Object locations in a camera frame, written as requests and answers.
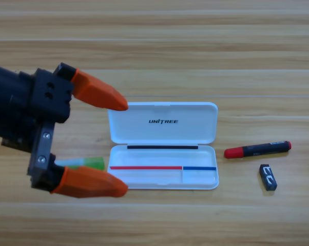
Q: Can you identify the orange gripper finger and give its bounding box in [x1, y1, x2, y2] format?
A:
[51, 166, 129, 198]

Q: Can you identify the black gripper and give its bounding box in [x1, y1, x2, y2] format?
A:
[0, 52, 129, 192]

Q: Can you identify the black eraser with white print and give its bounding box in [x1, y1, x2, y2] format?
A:
[259, 163, 278, 192]

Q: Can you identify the red and black marker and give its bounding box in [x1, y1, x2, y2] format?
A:
[223, 140, 292, 159]

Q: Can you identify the white Unitree pencil case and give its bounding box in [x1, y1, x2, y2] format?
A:
[107, 101, 219, 191]

